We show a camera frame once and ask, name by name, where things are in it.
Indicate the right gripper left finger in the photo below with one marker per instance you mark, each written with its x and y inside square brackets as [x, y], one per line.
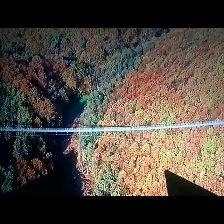
[50, 187]

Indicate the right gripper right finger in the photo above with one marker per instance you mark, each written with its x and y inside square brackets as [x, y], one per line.
[180, 186]

